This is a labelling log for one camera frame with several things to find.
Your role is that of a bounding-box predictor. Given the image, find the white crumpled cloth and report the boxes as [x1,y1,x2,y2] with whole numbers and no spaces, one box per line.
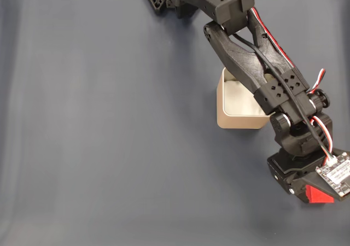
[224,78,270,115]

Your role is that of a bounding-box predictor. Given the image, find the beige square box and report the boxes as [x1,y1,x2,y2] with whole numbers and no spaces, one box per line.
[216,67,271,130]

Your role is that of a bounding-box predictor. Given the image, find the red cube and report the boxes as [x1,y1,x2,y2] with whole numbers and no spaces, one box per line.
[305,185,335,204]

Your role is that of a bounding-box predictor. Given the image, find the red white black wires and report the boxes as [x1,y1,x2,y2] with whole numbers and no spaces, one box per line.
[247,7,339,166]

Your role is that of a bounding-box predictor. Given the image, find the black camera cable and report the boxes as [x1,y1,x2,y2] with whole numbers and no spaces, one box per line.
[234,34,330,159]

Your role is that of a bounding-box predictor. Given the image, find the camera circuit board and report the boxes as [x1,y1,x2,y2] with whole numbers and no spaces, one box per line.
[316,151,350,202]

